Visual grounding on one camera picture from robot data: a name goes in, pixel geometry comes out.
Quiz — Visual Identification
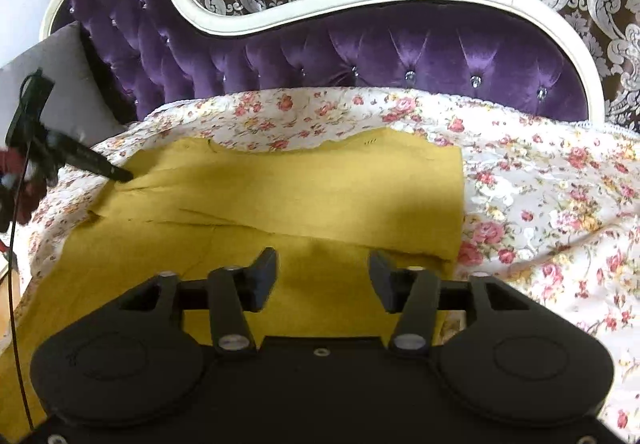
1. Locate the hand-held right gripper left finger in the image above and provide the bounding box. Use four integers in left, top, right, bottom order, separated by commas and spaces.
119, 247, 279, 356

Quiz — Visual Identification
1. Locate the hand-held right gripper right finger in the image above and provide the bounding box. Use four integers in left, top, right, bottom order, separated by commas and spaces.
368, 249, 532, 358

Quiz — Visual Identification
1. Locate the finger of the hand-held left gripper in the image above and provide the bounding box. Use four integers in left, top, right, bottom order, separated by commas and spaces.
48, 131, 135, 184

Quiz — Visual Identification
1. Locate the mustard yellow knit garment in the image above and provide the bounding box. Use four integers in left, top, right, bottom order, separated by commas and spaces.
0, 126, 466, 435

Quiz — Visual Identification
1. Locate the grey pillow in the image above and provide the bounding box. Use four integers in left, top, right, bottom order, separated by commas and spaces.
0, 21, 126, 151

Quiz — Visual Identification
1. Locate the floral quilted blanket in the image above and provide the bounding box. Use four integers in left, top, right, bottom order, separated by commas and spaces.
20, 86, 640, 435

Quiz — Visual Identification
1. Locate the purple tufted headboard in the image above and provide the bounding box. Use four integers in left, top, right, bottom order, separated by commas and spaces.
39, 0, 607, 135

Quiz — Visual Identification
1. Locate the thin black cable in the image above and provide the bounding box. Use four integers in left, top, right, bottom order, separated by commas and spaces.
11, 174, 37, 431

